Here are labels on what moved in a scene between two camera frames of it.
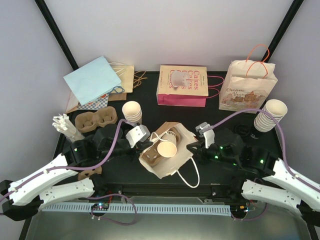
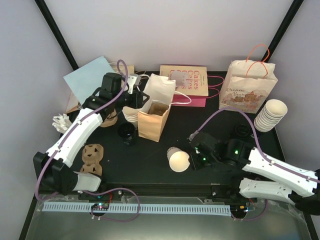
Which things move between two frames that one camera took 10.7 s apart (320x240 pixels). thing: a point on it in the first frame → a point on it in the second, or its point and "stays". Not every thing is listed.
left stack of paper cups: x=132 y=112 stays
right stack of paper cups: x=263 y=122 stays
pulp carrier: x=151 y=156 → x=158 y=108
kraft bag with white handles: x=185 y=139 → x=159 y=90
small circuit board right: x=239 y=210 stays
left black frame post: x=48 y=17 stays
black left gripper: x=135 y=152 → x=136 y=102
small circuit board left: x=100 y=206 stays
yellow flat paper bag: x=126 y=73 stays
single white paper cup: x=168 y=148 → x=178 y=159
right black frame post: x=285 y=24 stays
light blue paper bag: x=94 y=81 stays
